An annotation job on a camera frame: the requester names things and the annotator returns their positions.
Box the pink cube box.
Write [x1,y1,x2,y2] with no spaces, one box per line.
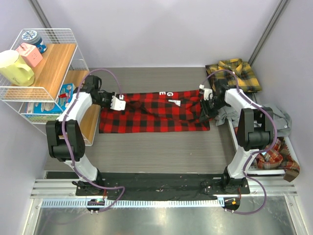
[16,43,43,68]

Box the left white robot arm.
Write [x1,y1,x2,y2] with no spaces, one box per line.
[45,75,125,195]

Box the yellow mug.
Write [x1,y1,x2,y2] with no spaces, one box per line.
[0,50,35,87]

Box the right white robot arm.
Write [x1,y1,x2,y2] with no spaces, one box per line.
[199,84,277,193]

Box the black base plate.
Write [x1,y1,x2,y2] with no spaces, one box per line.
[72,173,250,201]

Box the purple cable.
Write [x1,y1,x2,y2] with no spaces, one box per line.
[200,69,278,215]
[61,68,127,212]

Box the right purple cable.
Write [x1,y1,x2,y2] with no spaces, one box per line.
[200,69,278,215]

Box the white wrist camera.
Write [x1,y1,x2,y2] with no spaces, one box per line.
[110,94,126,111]
[199,84,213,101]

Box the white wire shelf rack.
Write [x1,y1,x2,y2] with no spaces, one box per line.
[0,28,89,134]

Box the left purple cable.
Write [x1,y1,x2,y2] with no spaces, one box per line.
[61,68,127,212]

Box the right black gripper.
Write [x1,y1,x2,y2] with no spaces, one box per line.
[199,97,228,123]

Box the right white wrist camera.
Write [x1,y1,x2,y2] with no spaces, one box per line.
[199,84,213,101]

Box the red black plaid shirt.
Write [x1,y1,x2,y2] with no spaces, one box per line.
[99,90,210,134]

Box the orange plaid shirt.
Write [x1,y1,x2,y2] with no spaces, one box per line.
[253,137,300,182]

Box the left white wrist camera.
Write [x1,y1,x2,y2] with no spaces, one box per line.
[110,94,126,111]

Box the blue round tin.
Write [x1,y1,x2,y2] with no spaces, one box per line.
[22,30,47,54]

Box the blue product box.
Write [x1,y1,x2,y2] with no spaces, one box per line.
[25,83,76,114]

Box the grey long sleeve shirt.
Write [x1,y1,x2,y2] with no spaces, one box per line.
[215,104,292,137]

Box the white laundry basket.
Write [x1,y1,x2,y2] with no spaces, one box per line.
[227,117,298,177]

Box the yellow plaid folded shirt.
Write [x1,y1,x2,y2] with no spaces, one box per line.
[205,58,262,93]

